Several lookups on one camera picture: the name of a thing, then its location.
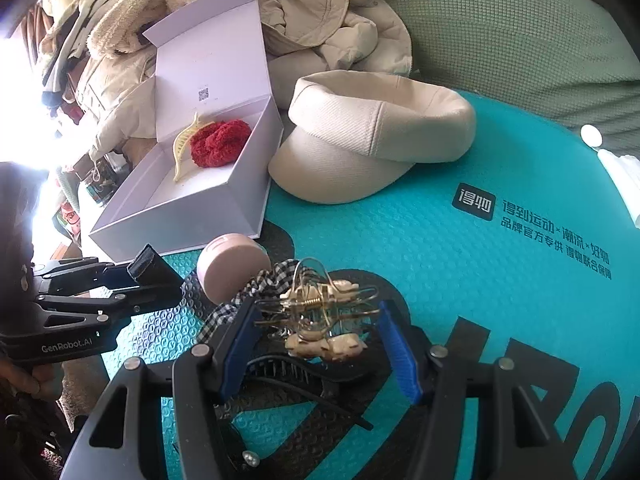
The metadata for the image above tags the black cylindrical cuff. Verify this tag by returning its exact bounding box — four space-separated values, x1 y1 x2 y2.
126 244 174 286

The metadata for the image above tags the gold pearl hair claw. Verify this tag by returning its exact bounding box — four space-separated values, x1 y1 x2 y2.
254 257 380 363

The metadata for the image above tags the cream plastic hair claw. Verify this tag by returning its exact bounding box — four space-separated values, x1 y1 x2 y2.
172 113 214 183

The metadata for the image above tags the red fuzzy scrunchie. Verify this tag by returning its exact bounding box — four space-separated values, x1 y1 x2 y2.
191 119 252 168

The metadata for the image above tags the left hand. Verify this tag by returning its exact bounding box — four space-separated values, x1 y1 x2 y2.
0 356 64 401

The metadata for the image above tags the pink round compact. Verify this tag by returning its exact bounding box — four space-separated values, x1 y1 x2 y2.
196 233 271 304

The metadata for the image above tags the lilac open gift box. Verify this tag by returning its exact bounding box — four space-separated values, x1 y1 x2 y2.
89 0 283 262

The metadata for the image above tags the black white gingham scrunchie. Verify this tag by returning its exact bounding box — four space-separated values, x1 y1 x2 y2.
195 259 298 344

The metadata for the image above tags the teal bubble mailer bag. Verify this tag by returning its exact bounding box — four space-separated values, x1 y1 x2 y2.
98 90 640 480

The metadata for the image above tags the beige newsboy cap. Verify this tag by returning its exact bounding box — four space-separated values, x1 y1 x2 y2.
268 70 476 205

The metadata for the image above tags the white tube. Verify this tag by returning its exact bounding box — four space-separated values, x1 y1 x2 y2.
579 125 640 228

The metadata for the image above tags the beige puffer jacket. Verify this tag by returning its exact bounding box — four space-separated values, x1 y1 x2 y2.
76 0 412 159

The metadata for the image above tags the tin can with cord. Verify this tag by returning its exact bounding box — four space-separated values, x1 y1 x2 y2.
84 157 122 205

